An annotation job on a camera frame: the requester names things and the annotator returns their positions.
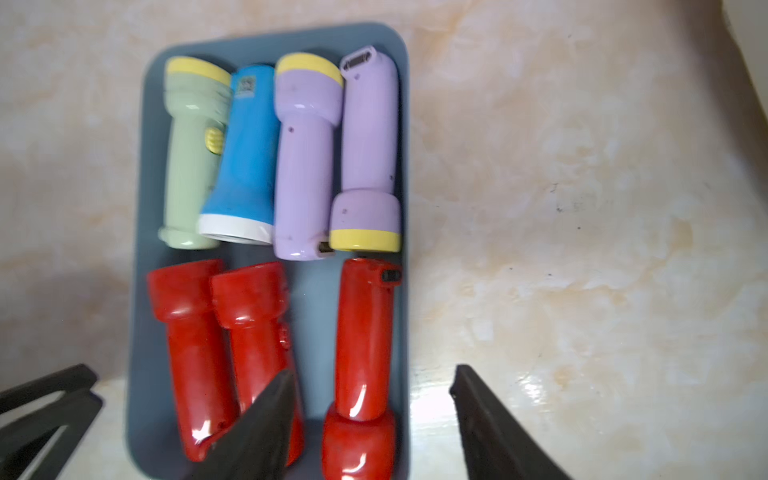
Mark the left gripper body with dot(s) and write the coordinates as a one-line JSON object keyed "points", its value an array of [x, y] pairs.
{"points": [[52, 432]]}

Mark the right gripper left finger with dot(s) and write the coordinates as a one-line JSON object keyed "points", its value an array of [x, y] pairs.
{"points": [[257, 445]]}

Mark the blue-grey storage tray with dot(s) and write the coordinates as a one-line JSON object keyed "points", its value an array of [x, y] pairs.
{"points": [[152, 432]]}

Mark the purple flashlight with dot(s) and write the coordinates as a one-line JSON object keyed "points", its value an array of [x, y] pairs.
{"points": [[366, 215], [308, 104]]}

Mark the pale green flashlight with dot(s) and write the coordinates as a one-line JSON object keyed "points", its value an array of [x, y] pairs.
{"points": [[197, 96]]}

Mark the red flashlight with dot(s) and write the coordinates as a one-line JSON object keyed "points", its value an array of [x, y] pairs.
{"points": [[250, 304], [205, 398], [359, 431]]}

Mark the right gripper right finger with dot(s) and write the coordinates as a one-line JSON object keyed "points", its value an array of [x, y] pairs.
{"points": [[495, 445]]}

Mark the blue flashlight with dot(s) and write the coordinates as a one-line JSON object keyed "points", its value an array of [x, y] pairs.
{"points": [[240, 209]]}

